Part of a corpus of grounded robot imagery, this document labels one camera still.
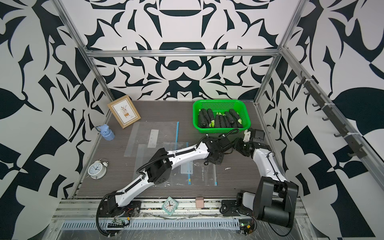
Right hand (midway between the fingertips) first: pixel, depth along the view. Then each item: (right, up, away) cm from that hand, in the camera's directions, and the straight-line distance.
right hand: (234, 142), depth 88 cm
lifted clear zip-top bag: (-21, -17, -3) cm, 27 cm away
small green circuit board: (-58, -34, -18) cm, 70 cm away
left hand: (-10, -10, +2) cm, 14 cm away
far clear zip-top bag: (-56, +4, +14) cm, 58 cm away
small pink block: (-21, -28, -12) cm, 37 cm away
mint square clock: (-35, -29, -14) cm, 48 cm away
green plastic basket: (-5, +15, +20) cm, 25 cm away
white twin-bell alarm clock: (-76, -14, -5) cm, 78 cm away
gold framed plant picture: (-70, +19, +14) cm, 74 cm away
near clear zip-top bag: (-54, -7, +6) cm, 54 cm away
